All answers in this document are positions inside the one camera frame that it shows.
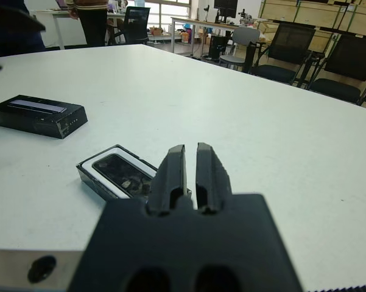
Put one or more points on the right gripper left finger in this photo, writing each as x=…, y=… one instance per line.
x=167, y=182

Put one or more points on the black box lid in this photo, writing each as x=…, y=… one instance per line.
x=33, y=118

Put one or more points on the plywood crate stack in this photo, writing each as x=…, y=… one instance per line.
x=316, y=12

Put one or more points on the orange box under desk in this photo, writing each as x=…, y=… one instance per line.
x=186, y=36

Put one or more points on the black swivel office chair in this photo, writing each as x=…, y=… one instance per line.
x=137, y=24

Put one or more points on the grey plastic chair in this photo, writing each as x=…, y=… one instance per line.
x=245, y=36

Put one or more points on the small cardboard box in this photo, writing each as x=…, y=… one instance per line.
x=156, y=32

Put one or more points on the black mesh office chair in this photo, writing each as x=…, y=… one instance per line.
x=292, y=39
x=353, y=54

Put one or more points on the black box base white insert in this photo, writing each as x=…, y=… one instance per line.
x=89, y=182

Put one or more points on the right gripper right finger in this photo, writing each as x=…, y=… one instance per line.
x=211, y=182

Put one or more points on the wooden top white leg desk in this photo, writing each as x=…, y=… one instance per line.
x=201, y=22

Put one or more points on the black computer monitor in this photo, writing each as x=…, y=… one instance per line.
x=225, y=7

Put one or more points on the black microscope stand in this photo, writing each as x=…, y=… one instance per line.
x=244, y=16

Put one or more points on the large window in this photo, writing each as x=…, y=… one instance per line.
x=170, y=12

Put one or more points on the black computer tower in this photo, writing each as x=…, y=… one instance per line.
x=217, y=47

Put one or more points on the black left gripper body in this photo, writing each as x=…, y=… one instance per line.
x=12, y=36

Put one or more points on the person in brown vest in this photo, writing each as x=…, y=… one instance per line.
x=92, y=24

